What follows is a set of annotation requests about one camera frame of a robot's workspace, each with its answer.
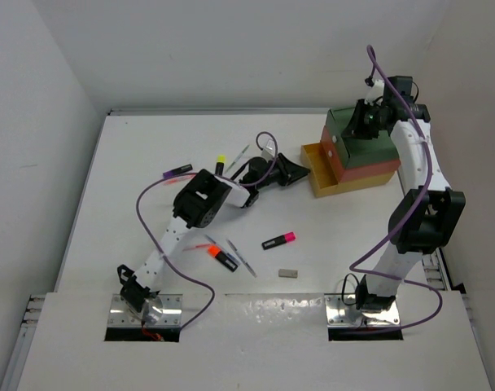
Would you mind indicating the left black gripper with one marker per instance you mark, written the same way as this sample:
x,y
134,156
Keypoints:
x,y
295,171

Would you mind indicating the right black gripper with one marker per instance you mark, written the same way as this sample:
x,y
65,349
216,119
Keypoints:
x,y
355,129

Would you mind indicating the yellow bottom drawer box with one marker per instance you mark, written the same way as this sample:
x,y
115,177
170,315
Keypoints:
x,y
324,182

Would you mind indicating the blue clear pen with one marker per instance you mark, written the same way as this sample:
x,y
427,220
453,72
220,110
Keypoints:
x,y
212,241

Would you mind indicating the red clear pen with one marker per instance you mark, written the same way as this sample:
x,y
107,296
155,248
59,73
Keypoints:
x,y
198,246
178,179

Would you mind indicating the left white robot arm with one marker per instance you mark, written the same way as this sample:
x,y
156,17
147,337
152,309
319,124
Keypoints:
x,y
194,207

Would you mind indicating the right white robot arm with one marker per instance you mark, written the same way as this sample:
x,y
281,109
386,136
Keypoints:
x,y
428,214

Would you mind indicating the green top drawer box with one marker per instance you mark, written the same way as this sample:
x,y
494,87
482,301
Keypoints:
x,y
353,152

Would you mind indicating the red middle drawer box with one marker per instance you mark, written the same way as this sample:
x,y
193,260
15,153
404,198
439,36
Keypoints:
x,y
334,162

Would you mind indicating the green clear pen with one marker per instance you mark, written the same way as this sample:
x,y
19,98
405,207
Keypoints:
x,y
237,158

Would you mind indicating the pink highlighter marker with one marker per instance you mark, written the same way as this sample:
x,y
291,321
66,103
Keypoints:
x,y
278,241

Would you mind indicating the yellow highlighter marker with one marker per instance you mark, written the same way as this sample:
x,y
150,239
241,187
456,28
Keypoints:
x,y
219,166

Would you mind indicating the grey eraser block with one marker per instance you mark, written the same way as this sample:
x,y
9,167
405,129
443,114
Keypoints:
x,y
287,273

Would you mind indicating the purple highlighter marker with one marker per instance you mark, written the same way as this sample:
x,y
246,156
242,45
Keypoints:
x,y
177,171

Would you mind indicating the orange highlighter marker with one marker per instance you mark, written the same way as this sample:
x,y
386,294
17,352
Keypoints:
x,y
219,255

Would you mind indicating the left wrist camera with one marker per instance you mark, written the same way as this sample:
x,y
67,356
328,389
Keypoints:
x,y
268,150

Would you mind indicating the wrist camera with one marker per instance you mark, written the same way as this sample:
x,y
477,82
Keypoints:
x,y
376,89
268,150

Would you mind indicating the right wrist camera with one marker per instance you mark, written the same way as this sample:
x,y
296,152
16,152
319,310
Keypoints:
x,y
376,89

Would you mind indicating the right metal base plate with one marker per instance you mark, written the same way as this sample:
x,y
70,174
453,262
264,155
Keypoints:
x,y
345,315

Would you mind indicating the metal base plate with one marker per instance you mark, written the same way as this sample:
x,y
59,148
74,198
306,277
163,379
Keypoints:
x,y
161,311
345,315

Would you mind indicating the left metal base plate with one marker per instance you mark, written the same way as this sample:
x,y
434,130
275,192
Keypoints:
x,y
161,311

